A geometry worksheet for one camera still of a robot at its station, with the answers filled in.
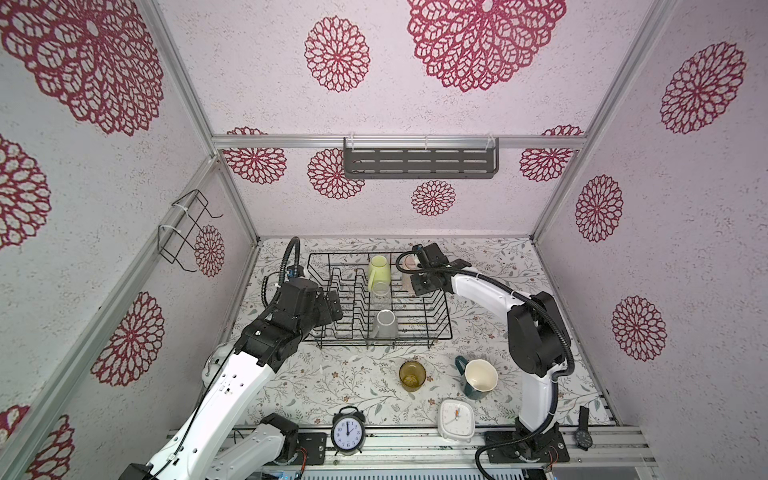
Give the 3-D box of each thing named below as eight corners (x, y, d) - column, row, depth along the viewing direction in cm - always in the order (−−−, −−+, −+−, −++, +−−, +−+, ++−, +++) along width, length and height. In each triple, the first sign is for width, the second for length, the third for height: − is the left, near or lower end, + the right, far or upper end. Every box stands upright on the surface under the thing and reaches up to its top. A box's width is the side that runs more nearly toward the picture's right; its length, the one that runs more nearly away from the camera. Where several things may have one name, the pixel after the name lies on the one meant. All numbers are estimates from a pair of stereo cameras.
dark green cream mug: (457, 402, 83) (466, 390, 74) (452, 368, 89) (460, 353, 80) (488, 402, 83) (501, 390, 74) (481, 368, 89) (492, 353, 80)
